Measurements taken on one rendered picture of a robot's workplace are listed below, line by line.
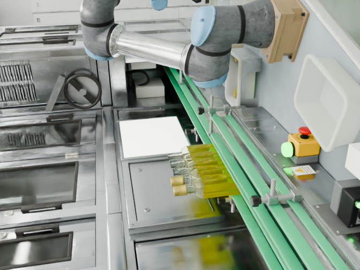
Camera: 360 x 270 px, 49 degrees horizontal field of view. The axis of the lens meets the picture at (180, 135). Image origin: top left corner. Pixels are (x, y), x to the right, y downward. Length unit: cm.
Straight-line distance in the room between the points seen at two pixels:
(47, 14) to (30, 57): 277
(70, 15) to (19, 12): 80
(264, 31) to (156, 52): 36
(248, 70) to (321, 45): 46
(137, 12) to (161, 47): 372
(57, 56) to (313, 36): 148
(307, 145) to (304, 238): 32
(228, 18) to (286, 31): 18
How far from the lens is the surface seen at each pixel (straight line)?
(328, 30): 116
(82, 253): 139
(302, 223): 102
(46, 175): 184
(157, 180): 161
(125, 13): 504
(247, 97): 161
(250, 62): 157
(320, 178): 116
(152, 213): 144
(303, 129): 119
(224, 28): 122
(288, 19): 123
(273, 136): 136
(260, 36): 125
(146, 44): 136
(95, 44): 144
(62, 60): 233
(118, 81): 234
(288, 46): 129
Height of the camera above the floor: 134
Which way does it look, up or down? 9 degrees down
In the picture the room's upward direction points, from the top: 96 degrees counter-clockwise
